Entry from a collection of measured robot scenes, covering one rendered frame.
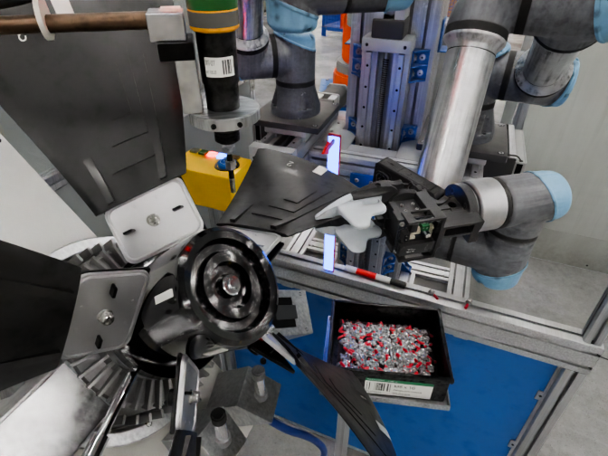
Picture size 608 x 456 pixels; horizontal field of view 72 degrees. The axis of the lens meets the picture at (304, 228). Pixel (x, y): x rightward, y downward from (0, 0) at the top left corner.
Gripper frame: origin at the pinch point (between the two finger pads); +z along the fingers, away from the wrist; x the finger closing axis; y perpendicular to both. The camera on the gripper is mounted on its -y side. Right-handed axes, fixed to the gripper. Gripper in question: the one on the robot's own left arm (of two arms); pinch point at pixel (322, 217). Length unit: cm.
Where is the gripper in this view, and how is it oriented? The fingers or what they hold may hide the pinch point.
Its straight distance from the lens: 57.1
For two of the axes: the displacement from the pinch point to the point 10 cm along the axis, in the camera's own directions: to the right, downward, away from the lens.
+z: -9.7, 1.4, -2.0
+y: 2.4, 6.5, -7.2
